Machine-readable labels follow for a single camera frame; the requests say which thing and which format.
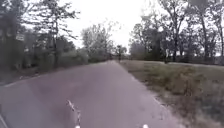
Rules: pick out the grey asphalt road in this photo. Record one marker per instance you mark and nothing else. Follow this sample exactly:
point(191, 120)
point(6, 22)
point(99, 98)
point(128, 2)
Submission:
point(106, 90)

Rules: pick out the robot's own part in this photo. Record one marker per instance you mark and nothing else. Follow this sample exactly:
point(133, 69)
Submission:
point(77, 126)
point(145, 126)

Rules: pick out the row of trees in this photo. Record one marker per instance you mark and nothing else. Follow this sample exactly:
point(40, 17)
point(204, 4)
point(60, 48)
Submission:
point(43, 43)
point(180, 36)

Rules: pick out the dry grass verge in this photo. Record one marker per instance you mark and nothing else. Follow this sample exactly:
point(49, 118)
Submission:
point(186, 83)

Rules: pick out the dark leafy verge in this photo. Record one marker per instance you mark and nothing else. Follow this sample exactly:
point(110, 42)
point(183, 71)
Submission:
point(20, 75)

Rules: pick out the pale sign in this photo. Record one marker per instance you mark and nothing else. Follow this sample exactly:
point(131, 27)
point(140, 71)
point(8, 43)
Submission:
point(20, 37)

